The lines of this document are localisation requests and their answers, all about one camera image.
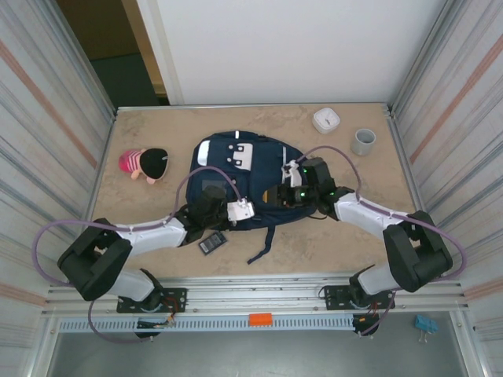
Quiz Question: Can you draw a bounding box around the navy blue backpack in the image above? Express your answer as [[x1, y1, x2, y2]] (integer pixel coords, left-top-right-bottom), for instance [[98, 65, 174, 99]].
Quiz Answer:
[[187, 130, 319, 266]]

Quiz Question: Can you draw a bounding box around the black calculator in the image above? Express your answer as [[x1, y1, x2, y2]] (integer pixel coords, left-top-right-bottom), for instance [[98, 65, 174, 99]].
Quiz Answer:
[[198, 231, 229, 256]]

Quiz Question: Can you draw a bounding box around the grey cup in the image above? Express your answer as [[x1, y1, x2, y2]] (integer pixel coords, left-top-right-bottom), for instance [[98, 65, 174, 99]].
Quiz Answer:
[[351, 128, 377, 156]]

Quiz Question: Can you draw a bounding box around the white square timer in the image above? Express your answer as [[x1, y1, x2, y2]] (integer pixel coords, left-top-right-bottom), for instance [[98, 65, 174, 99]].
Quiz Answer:
[[313, 108, 341, 135]]

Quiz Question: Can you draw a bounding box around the pink striped plush doll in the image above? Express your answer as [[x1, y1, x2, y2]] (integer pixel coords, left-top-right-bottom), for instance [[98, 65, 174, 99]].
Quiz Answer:
[[119, 148, 171, 185]]

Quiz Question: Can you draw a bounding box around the blue binder clip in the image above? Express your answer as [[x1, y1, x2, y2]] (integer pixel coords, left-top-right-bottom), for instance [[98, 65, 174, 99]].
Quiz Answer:
[[413, 314, 438, 345]]

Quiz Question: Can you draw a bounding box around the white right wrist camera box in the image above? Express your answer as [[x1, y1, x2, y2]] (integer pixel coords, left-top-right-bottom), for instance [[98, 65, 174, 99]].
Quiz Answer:
[[281, 159, 306, 186]]

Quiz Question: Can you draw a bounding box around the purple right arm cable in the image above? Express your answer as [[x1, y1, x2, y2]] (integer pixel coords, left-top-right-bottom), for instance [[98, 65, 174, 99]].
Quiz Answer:
[[296, 145, 468, 338]]

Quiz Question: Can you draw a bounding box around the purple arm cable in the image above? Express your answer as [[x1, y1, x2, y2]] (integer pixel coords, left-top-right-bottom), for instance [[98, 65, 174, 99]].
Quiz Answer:
[[296, 145, 468, 338], [35, 166, 247, 346]]

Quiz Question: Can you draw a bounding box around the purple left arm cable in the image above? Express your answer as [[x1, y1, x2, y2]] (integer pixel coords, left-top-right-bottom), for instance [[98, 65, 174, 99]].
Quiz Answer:
[[35, 166, 247, 346]]

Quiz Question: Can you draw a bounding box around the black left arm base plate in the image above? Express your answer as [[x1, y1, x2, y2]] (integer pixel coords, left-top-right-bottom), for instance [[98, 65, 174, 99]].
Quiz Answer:
[[116, 287, 188, 314]]

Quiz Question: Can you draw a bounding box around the aluminium table edge rail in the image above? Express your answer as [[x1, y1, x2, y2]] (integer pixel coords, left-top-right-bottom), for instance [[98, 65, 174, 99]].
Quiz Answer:
[[115, 102, 394, 112]]

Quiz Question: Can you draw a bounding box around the aluminium mounting rail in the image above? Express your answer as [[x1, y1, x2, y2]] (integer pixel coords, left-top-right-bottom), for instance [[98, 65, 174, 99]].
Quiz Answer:
[[41, 274, 471, 318]]

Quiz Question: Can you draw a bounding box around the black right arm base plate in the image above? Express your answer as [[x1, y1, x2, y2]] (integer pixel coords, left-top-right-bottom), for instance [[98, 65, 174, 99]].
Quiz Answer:
[[322, 284, 395, 311]]

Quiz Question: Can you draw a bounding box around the grey slotted cable tray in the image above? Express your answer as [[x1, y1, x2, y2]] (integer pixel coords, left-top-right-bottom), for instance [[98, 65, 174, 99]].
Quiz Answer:
[[57, 317, 357, 334]]

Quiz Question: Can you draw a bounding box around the white door frame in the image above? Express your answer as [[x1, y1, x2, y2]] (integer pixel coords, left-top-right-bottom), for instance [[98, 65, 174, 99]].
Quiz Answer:
[[135, 0, 185, 106]]

